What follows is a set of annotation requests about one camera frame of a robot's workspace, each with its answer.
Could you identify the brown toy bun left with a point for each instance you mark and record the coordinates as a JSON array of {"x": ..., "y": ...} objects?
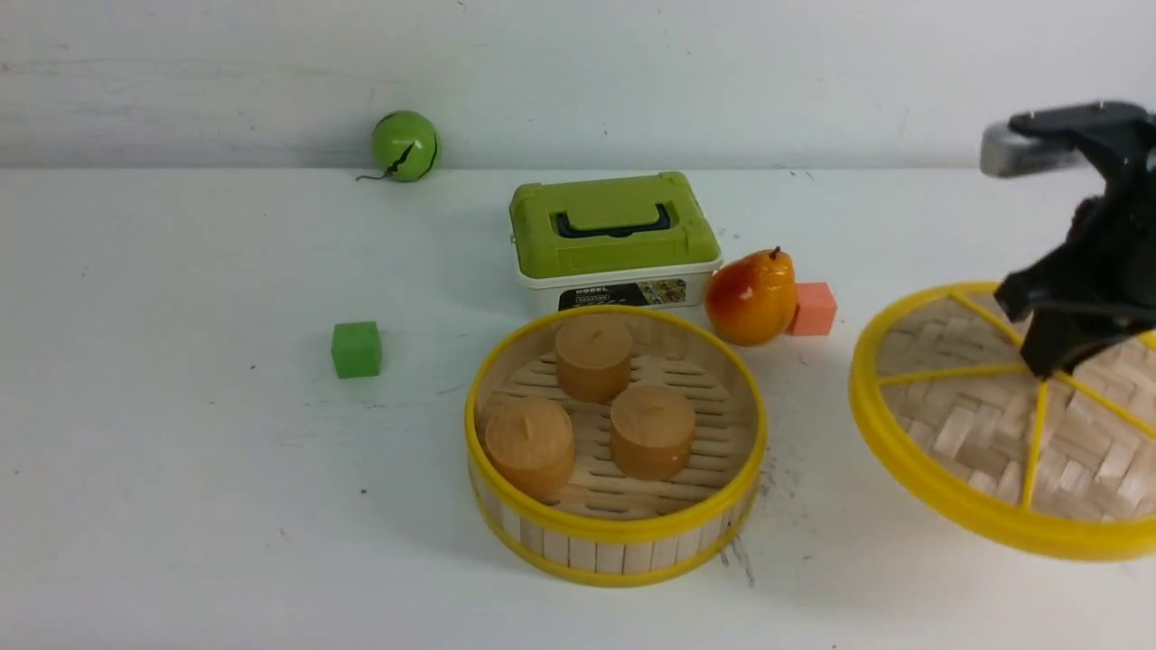
[{"x": 530, "y": 441}]

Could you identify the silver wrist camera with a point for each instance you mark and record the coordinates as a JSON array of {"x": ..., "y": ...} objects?
[{"x": 1005, "y": 154}]

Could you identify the brown toy bun right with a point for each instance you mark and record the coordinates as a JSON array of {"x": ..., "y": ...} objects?
[{"x": 652, "y": 429}]

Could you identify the pink foam cube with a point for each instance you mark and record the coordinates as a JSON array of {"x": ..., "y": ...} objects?
[{"x": 815, "y": 310}]

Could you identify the green lidded storage box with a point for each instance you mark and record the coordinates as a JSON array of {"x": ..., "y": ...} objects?
[{"x": 638, "y": 241}]

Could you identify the green foam cube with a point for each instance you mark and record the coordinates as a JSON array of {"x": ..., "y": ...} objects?
[{"x": 356, "y": 349}]

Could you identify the brown toy bun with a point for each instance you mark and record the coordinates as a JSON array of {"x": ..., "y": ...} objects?
[
  {"x": 530, "y": 441},
  {"x": 652, "y": 429},
  {"x": 593, "y": 356}
]

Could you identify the brown toy bun rear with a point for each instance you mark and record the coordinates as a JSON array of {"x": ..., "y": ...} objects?
[{"x": 593, "y": 356}]

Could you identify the green toy ball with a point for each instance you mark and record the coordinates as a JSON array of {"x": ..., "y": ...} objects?
[{"x": 405, "y": 146}]

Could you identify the orange red toy pear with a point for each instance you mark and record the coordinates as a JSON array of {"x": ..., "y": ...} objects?
[{"x": 753, "y": 300}]

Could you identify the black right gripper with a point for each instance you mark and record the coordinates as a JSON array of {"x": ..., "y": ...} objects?
[{"x": 1095, "y": 289}]

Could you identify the yellow bamboo steamer lid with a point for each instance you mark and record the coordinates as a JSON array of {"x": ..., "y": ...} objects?
[{"x": 1062, "y": 467}]

